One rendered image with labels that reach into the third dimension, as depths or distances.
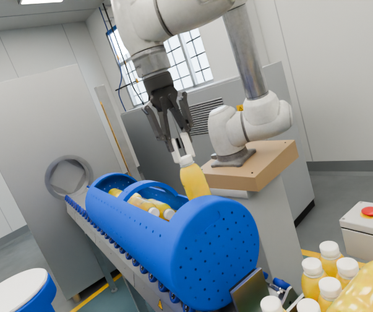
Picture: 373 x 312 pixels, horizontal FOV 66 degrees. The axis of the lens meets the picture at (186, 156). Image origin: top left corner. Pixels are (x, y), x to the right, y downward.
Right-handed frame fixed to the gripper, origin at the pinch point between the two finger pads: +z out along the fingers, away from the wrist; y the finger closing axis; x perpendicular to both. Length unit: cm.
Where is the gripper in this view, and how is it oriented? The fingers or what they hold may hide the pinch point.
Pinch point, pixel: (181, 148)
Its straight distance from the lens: 77.6
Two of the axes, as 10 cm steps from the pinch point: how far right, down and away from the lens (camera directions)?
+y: -7.9, 3.9, -4.8
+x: 5.3, 0.3, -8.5
